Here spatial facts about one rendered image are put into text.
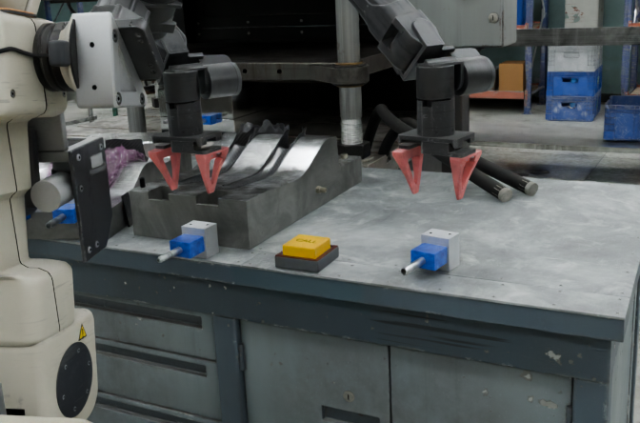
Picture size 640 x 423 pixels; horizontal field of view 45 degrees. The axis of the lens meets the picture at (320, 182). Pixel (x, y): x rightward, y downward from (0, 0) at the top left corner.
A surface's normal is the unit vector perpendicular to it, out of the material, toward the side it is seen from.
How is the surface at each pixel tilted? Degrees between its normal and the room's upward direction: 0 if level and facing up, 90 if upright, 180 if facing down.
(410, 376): 90
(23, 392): 82
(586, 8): 90
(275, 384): 90
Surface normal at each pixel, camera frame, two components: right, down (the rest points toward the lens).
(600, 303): -0.05, -0.97
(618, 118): -0.44, 0.27
